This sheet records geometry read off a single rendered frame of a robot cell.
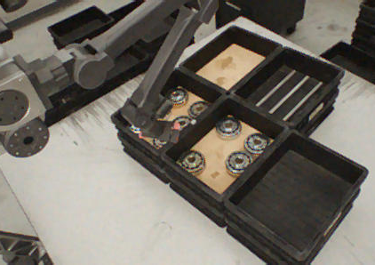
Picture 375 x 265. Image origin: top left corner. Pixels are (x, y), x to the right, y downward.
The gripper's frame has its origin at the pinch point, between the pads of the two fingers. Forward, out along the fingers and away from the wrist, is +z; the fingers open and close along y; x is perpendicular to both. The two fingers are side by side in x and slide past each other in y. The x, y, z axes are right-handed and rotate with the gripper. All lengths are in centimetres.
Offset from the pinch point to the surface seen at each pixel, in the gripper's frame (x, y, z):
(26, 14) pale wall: -129, 232, 168
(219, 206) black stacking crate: 22.2, -23.6, 2.9
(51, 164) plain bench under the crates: 18, 58, 20
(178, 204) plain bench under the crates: 24.4, -4.3, 18.1
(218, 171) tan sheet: 9.5, -19.3, 12.2
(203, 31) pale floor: -128, 49, 185
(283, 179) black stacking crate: 8.6, -43.2, 13.9
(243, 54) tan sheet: -52, -16, 48
